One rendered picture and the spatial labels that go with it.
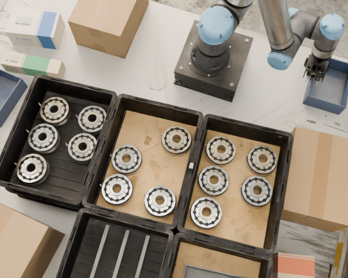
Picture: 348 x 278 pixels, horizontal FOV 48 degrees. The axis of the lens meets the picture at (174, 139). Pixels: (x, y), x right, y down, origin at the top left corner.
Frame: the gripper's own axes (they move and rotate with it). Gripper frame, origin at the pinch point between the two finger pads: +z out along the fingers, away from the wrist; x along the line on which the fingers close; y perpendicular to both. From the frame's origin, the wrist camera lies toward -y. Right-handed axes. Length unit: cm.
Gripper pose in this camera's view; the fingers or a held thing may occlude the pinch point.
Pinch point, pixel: (312, 76)
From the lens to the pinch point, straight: 165.7
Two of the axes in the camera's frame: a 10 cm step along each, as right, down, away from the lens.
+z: 1.2, 3.9, 9.1
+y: -3.7, 8.7, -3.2
